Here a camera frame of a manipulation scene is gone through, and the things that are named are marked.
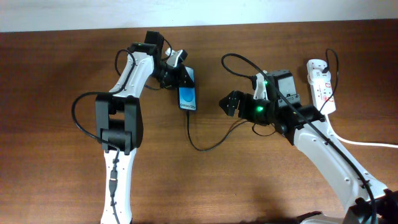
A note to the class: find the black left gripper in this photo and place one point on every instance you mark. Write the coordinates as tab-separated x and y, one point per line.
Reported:
179	80

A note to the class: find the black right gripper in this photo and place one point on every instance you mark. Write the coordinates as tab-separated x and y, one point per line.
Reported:
244	112

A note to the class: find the blue Galaxy smartphone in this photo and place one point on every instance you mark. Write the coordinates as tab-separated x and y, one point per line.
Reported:
186	91

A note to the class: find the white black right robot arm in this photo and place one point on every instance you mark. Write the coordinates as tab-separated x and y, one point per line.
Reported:
364	198

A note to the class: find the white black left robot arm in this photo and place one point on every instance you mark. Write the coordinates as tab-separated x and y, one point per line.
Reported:
119	124

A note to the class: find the white charger plug adapter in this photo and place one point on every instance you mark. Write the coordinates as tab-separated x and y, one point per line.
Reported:
318	77

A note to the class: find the white power strip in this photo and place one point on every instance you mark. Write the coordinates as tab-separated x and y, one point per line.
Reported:
321	92

